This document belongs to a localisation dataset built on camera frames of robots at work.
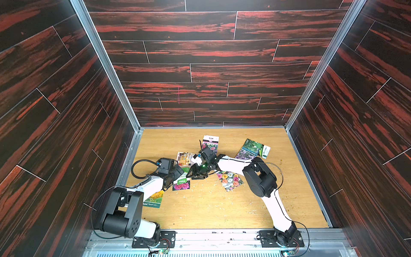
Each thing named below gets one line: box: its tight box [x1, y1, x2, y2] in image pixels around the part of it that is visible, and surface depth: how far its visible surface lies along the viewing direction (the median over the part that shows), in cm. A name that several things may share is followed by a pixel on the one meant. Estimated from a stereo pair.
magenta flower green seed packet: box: [172, 167, 191, 192], surface depth 93 cm
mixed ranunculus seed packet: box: [216, 170, 245, 192], surface depth 95 cm
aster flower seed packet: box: [201, 134, 220, 155], surface depth 113 cm
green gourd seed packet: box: [241, 138, 271, 160], surface depth 110 cm
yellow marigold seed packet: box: [142, 190, 165, 209], surface depth 88 cm
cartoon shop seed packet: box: [176, 151, 196, 166], surface depth 106 cm
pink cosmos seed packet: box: [234, 148, 256, 160], surface depth 106 cm
